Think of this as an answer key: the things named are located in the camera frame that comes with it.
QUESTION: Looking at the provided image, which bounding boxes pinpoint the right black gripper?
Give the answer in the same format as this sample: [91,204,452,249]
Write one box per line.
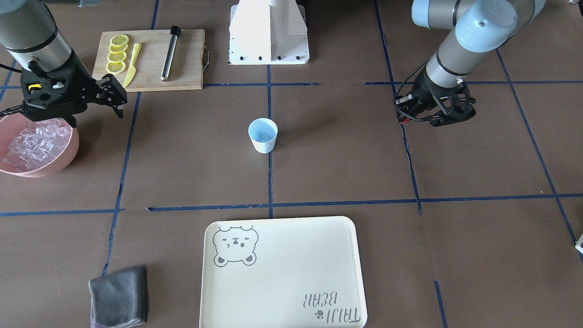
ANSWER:
[20,52,128,128]

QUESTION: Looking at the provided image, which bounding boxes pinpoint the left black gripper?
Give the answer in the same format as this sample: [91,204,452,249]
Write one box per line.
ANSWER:
[396,68,476,127]

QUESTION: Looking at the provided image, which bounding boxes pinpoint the ice cube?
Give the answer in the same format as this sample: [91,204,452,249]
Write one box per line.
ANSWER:
[255,132,273,143]

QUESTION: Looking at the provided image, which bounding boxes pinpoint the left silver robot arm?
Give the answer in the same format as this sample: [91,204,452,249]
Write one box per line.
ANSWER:
[394,0,546,127]

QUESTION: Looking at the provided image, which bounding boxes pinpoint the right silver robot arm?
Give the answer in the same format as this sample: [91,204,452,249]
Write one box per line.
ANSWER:
[0,0,128,128]

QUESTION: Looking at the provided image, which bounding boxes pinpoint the pink bowl of ice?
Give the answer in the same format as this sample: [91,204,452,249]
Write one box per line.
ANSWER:
[0,114,79,177]

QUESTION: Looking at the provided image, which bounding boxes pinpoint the light blue cup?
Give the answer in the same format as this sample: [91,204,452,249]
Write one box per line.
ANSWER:
[248,118,278,154]

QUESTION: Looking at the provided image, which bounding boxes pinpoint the lemon slices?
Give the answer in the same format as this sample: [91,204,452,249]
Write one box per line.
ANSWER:
[106,35,130,75]

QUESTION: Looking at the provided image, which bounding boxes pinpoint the yellow plastic knife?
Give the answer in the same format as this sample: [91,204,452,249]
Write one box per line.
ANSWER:
[122,43,142,88]

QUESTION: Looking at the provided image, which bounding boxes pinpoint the wooden cutting board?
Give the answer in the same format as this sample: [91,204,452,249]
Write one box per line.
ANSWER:
[92,29,205,92]

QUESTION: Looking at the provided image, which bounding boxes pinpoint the grey folded cloth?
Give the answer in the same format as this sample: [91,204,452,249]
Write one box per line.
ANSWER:
[88,266,148,328]

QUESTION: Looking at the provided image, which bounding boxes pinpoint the cream bear tray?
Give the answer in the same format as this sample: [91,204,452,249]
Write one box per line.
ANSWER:
[199,216,368,328]

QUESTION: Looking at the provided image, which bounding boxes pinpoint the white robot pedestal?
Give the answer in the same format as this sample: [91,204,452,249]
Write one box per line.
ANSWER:
[229,0,310,65]

